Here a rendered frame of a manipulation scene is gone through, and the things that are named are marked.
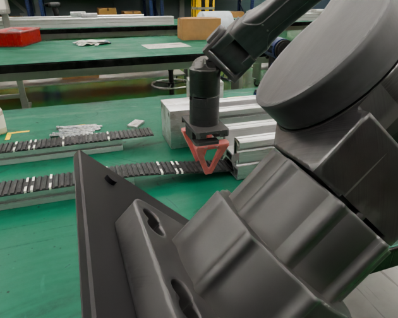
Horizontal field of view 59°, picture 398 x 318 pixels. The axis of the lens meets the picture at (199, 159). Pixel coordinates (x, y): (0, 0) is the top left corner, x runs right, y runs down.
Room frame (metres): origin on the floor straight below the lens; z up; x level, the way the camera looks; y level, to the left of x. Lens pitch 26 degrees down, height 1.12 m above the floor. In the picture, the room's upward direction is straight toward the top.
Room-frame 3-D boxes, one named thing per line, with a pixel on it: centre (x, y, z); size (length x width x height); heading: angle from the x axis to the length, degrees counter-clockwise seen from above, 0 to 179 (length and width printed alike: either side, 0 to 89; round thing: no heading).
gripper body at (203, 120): (0.64, -0.01, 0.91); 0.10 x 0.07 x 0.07; 18
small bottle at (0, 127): (0.87, 0.53, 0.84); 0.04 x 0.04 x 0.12
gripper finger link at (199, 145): (0.63, -0.01, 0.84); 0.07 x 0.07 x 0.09; 18
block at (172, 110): (0.81, 0.04, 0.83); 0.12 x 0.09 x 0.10; 18
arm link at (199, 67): (0.65, -0.01, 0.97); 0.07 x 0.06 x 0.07; 0
